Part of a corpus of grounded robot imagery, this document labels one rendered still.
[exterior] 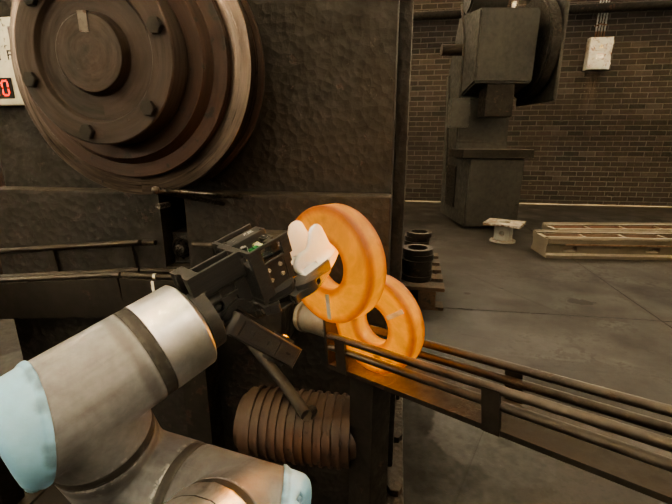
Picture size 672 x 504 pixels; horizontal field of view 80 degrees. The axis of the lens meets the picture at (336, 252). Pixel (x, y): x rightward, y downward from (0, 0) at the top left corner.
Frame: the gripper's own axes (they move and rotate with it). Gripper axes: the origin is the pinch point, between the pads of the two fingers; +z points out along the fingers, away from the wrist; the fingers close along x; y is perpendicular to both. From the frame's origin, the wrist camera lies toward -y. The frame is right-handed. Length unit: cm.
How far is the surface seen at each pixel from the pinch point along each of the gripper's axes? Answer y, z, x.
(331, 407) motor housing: -31.7, -2.3, 7.2
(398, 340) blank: -16.1, 3.8, -5.3
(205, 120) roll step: 16.6, 6.2, 32.4
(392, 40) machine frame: 22.1, 41.4, 15.9
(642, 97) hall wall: -129, 711, 74
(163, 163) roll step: 10.9, -0.8, 39.8
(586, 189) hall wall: -247, 644, 121
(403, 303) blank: -10.6, 5.6, -5.8
